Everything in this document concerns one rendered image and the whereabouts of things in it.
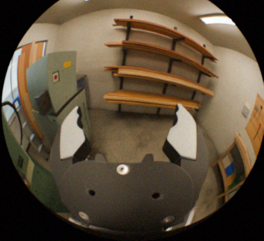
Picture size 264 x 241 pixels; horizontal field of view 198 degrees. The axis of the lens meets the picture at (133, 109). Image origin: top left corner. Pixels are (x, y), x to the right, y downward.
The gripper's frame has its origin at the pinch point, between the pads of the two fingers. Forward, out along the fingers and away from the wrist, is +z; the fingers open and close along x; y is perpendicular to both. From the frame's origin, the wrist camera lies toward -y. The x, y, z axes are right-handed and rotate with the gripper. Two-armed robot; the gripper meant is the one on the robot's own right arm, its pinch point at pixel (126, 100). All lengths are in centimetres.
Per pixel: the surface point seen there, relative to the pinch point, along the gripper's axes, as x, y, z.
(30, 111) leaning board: -193, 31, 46
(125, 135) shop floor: -11, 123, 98
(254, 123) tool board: 240, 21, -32
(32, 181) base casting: -73, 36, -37
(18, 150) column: -81, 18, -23
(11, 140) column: -79, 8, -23
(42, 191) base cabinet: -75, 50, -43
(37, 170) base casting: -73, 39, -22
